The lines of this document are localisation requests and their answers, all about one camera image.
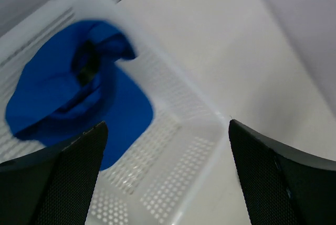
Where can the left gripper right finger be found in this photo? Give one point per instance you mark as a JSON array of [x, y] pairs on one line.
[[281, 184]]

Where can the white plastic basket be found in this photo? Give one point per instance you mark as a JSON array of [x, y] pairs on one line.
[[155, 181]]

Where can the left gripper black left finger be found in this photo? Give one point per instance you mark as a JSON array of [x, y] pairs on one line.
[[53, 185]]

